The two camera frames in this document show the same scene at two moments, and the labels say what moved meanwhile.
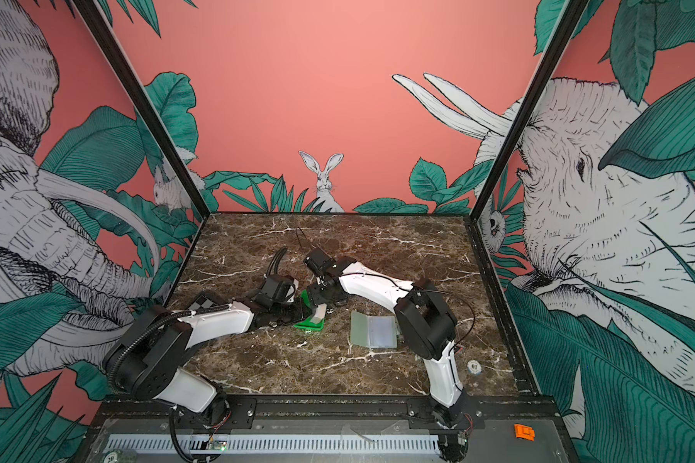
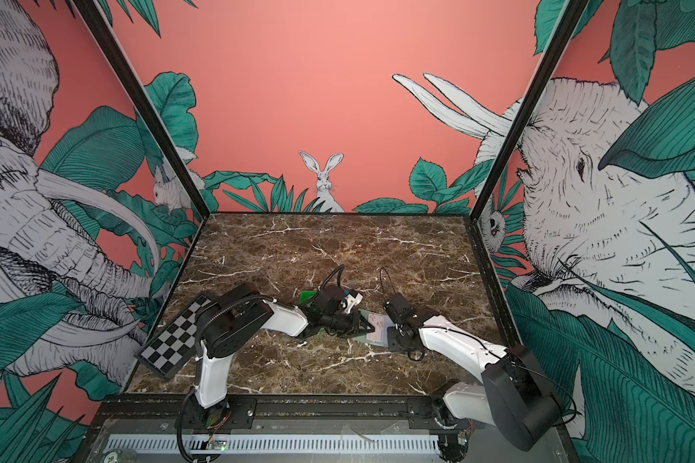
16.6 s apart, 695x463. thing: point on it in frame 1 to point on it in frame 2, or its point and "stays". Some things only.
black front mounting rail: [140, 415] stays
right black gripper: [317, 297] to [393, 341]
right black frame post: [530, 104] stays
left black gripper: [299, 315] to [356, 323]
